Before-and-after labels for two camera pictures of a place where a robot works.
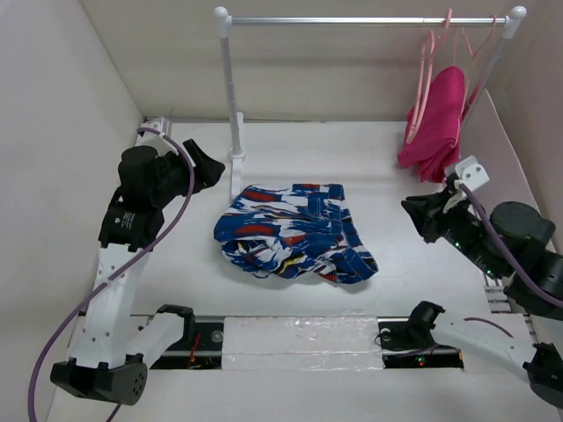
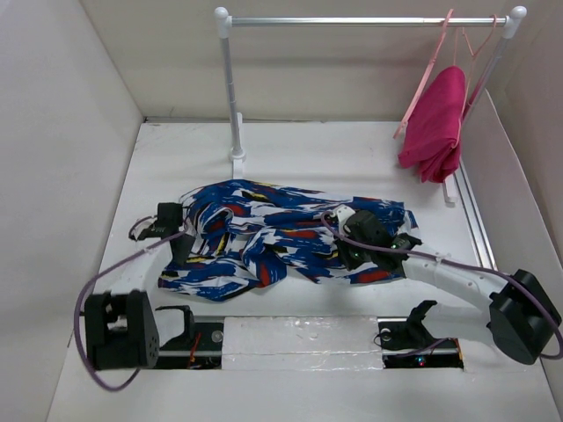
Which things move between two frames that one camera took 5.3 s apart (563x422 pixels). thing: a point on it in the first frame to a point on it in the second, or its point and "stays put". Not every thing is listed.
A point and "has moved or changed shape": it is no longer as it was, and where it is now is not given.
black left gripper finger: [206, 174] to [181, 247]
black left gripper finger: [200, 159] to [151, 230]
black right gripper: [427, 211] to [348, 262]
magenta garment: [431, 143] stays put
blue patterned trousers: [292, 230] has moved or changed shape
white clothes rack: [513, 21] stays put
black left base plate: [208, 352] stays put
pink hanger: [428, 45] to [427, 75]
